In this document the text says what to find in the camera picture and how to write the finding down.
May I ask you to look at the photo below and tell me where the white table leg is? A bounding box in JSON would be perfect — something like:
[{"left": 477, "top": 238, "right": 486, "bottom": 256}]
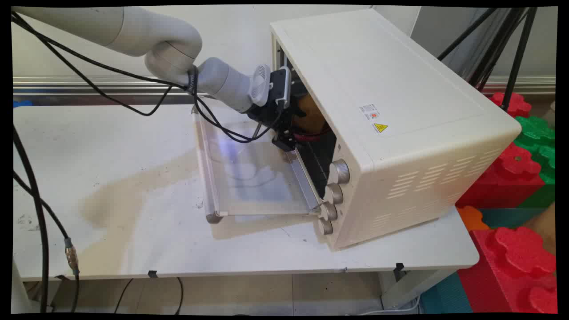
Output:
[{"left": 378, "top": 267, "right": 459, "bottom": 310}]

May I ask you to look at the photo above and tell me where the black cable with metal connector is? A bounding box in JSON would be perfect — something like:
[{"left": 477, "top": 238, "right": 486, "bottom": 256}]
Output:
[{"left": 13, "top": 171, "right": 81, "bottom": 312}]

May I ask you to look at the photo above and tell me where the thick black cable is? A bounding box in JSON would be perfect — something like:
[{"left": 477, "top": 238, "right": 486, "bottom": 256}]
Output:
[{"left": 13, "top": 127, "right": 50, "bottom": 312}]

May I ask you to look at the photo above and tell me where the black wire oven rack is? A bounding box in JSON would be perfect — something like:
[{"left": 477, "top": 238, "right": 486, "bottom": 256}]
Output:
[{"left": 294, "top": 133, "right": 337, "bottom": 197}]

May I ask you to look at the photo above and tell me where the orange foam block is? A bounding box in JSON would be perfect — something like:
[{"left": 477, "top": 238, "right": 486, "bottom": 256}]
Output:
[{"left": 456, "top": 205, "right": 490, "bottom": 232}]

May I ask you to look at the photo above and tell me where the black tripod stand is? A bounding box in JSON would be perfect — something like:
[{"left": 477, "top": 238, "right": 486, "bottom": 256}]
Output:
[{"left": 437, "top": 7, "right": 538, "bottom": 111}]

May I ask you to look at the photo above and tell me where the white cable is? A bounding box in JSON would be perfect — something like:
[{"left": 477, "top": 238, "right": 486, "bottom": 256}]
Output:
[{"left": 356, "top": 297, "right": 421, "bottom": 314}]

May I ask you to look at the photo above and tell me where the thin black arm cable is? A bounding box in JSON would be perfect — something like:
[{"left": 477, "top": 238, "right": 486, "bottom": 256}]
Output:
[
  {"left": 12, "top": 12, "right": 287, "bottom": 144},
  {"left": 12, "top": 16, "right": 174, "bottom": 117}
]

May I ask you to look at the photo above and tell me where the brown toast slice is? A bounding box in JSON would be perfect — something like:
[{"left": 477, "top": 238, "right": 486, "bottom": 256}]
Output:
[{"left": 297, "top": 94, "right": 328, "bottom": 134}]

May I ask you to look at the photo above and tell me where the large silver oven knob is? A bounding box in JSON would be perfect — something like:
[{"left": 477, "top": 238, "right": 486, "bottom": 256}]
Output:
[{"left": 329, "top": 159, "right": 351, "bottom": 185}]

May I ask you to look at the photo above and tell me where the cream toaster oven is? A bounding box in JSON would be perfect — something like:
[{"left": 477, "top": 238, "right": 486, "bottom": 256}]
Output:
[{"left": 269, "top": 9, "right": 522, "bottom": 252}]

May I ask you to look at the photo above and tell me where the dark green foam block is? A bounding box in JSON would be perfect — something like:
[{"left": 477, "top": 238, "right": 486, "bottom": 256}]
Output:
[{"left": 478, "top": 183, "right": 556, "bottom": 230}]

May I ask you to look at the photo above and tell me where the large red foam block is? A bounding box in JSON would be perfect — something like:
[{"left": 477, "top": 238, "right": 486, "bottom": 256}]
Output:
[{"left": 458, "top": 227, "right": 558, "bottom": 314}]

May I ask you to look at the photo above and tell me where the teal foam block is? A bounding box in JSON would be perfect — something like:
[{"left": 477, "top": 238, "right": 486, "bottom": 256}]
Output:
[{"left": 420, "top": 272, "right": 474, "bottom": 314}]

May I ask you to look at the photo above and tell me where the small red foam block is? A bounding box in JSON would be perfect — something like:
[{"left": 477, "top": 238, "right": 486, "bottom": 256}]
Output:
[{"left": 489, "top": 91, "right": 532, "bottom": 119}]

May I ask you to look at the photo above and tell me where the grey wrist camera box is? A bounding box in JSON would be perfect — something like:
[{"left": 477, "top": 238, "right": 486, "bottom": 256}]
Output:
[{"left": 268, "top": 66, "right": 293, "bottom": 108}]

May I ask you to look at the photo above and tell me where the aluminium wall rail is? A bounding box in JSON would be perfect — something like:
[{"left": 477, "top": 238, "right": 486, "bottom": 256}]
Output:
[{"left": 13, "top": 76, "right": 556, "bottom": 106}]

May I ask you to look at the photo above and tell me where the medium red foam block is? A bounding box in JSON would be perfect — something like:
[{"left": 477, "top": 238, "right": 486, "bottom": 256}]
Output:
[{"left": 455, "top": 142, "right": 546, "bottom": 209}]

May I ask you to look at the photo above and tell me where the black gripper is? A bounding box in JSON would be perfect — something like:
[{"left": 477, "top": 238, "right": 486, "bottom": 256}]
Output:
[{"left": 246, "top": 101, "right": 297, "bottom": 152}]

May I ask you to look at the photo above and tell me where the red bowl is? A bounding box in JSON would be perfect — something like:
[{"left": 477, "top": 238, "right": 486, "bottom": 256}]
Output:
[{"left": 291, "top": 126, "right": 332, "bottom": 143}]

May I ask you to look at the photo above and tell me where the glass oven door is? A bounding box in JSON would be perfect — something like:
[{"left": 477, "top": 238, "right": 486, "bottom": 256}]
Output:
[{"left": 191, "top": 96, "right": 321, "bottom": 224}]

